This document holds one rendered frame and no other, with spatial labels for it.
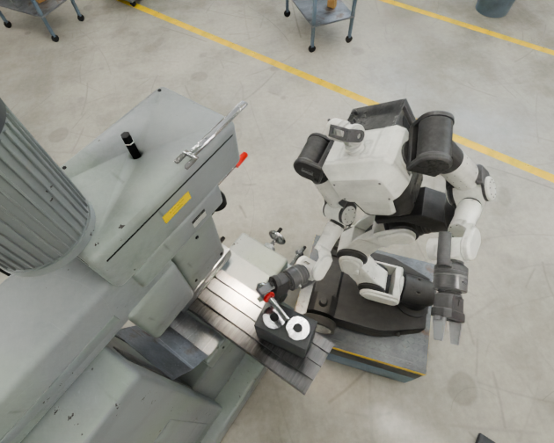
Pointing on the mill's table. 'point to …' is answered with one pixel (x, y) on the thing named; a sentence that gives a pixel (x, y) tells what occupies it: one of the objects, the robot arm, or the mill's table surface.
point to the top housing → (148, 179)
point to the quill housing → (200, 254)
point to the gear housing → (145, 274)
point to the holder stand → (279, 331)
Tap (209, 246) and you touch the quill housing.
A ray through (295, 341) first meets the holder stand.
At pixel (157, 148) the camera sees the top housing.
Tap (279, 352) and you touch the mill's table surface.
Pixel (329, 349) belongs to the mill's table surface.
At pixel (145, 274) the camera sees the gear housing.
